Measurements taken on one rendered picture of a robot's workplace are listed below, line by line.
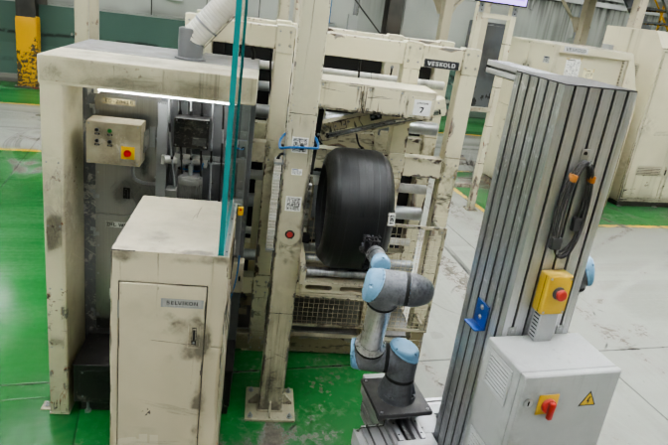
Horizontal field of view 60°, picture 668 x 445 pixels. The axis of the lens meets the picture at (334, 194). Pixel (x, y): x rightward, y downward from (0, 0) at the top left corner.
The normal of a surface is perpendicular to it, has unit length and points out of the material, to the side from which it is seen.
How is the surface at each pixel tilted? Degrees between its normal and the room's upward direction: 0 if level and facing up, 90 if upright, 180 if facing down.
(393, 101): 90
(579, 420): 90
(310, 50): 90
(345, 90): 90
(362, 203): 65
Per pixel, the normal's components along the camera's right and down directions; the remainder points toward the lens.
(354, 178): 0.16, -0.47
